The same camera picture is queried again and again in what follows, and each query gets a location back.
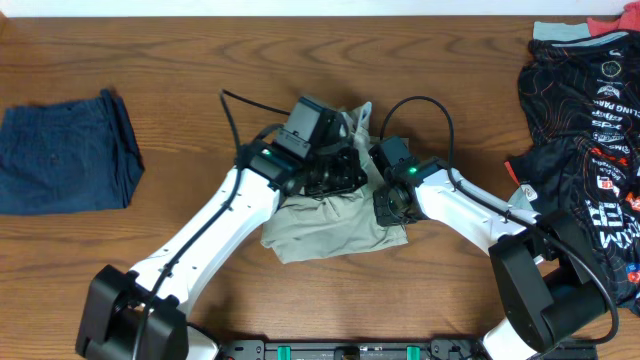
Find khaki cargo shorts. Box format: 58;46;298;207
261;102;408;264

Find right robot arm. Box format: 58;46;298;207
369;137;616;359

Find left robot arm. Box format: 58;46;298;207
75;97;366;360

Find black printed cycling jersey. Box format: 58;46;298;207
505;30;639;313

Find light blue cloth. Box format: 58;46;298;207
532;21;590;42

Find folded navy blue shorts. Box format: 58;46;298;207
1;89;144;215

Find red cloth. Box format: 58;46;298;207
587;1;640;36

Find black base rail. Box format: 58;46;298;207
217;338;489;360

